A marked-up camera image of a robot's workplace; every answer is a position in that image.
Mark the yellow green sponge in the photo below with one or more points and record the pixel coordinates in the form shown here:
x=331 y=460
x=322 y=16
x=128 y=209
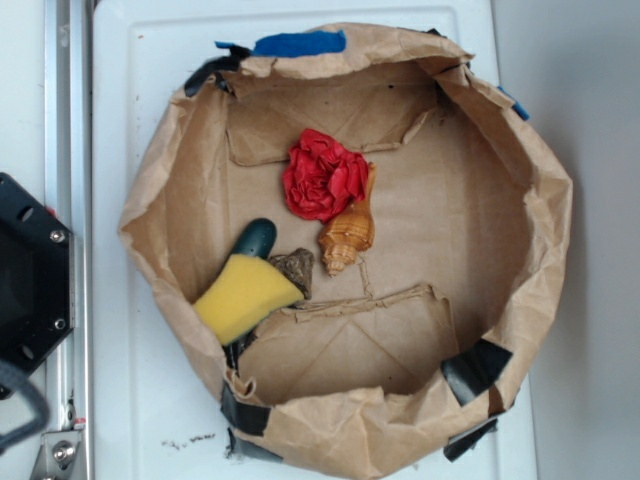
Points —
x=247 y=291

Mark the brown rough rock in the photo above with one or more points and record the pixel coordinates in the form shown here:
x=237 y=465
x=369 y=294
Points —
x=297 y=267

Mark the orange conch seashell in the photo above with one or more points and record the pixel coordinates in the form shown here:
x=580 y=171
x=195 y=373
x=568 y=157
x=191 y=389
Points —
x=350 y=232

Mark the brown paper bag bin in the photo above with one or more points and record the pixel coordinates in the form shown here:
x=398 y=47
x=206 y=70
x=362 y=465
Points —
x=472 y=216

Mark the dark green rounded object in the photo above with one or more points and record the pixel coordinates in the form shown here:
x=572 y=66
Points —
x=257 y=239

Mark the red crumpled paper ball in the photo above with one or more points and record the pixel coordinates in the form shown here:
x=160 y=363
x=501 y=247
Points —
x=323 y=177

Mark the black tape piece bottom-left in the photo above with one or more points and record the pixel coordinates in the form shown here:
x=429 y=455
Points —
x=250 y=419

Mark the blue tape strip top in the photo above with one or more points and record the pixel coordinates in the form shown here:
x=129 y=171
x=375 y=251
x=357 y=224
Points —
x=293 y=45

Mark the black tape piece top-left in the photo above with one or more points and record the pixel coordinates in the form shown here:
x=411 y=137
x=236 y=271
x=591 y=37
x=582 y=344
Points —
x=216 y=68

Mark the black tape piece bottom-right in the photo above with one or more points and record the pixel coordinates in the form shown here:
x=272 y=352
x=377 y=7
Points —
x=475 y=370

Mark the blue tape piece right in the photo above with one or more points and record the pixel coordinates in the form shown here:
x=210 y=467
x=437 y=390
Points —
x=516 y=105

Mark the white plastic tray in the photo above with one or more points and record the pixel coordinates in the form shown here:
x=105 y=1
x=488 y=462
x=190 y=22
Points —
x=152 y=417

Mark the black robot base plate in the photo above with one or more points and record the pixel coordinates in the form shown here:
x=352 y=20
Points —
x=36 y=250

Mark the aluminium extrusion rail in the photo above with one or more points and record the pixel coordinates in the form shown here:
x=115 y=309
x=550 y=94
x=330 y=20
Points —
x=68 y=28

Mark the metal corner bracket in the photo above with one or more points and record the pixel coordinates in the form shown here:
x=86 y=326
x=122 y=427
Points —
x=58 y=454

